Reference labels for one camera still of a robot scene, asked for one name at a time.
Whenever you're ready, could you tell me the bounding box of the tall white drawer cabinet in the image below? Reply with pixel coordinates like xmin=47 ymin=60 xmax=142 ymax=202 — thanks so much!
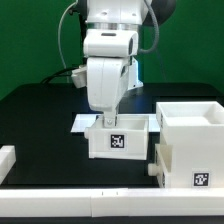
xmin=156 ymin=101 xmax=224 ymax=188

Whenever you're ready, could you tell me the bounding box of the white drawer with knob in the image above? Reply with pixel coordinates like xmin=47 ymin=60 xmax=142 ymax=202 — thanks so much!
xmin=148 ymin=144 xmax=172 ymax=188

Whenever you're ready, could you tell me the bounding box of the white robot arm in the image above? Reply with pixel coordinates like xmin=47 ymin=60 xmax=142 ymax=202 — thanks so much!
xmin=83 ymin=0 xmax=176 ymax=128

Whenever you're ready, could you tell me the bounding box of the white drawer without knob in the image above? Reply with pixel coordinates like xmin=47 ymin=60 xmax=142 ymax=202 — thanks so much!
xmin=84 ymin=114 xmax=149 ymax=160

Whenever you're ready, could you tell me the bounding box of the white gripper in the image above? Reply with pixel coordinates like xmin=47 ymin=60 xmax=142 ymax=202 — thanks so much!
xmin=84 ymin=29 xmax=139 ymax=128

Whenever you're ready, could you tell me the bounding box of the grey camera cable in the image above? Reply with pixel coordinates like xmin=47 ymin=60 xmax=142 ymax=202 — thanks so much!
xmin=57 ymin=0 xmax=84 ymax=84

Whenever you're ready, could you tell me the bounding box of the white U-shaped border fence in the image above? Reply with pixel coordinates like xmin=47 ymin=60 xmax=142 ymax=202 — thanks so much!
xmin=0 ymin=146 xmax=224 ymax=217

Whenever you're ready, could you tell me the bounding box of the white marker tag plate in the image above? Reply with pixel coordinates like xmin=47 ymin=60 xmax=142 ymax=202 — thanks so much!
xmin=71 ymin=114 xmax=160 ymax=133

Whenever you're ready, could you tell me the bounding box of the black cable bundle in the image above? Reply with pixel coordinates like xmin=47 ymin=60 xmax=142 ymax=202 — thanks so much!
xmin=40 ymin=66 xmax=81 ymax=84

